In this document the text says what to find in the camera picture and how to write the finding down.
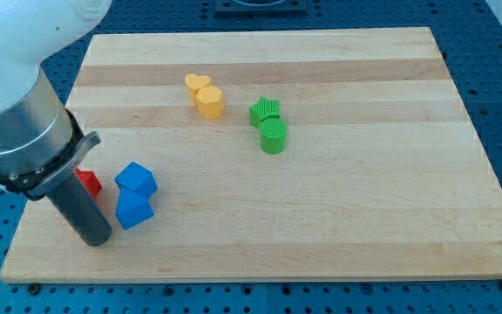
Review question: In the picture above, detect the yellow heart block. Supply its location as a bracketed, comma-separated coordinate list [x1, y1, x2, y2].
[185, 73, 212, 105]

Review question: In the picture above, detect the green star block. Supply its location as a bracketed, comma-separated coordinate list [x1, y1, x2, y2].
[249, 97, 281, 127]

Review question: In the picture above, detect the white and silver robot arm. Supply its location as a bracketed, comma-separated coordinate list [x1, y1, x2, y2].
[0, 0, 112, 246]

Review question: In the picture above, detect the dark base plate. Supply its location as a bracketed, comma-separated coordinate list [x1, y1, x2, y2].
[213, 0, 309, 15]

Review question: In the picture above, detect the red block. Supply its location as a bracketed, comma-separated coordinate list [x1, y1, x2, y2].
[75, 168, 102, 201]

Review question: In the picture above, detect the black mounting bracket flange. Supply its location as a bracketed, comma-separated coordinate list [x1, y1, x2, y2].
[0, 108, 101, 201]

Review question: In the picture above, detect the wooden board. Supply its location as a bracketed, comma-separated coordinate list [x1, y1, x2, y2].
[0, 27, 502, 283]

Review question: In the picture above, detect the green cylinder block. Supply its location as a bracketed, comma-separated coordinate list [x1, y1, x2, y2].
[259, 119, 288, 154]

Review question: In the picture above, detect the yellow hexagon block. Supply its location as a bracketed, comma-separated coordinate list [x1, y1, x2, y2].
[196, 85, 225, 119]

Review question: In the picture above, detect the blue cube block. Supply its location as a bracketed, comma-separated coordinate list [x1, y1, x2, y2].
[114, 161, 159, 198]

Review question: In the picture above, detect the blue triangle block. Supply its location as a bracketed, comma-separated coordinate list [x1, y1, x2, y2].
[115, 188, 154, 229]

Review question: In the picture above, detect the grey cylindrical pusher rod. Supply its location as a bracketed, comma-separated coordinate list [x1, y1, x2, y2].
[46, 173, 112, 246]

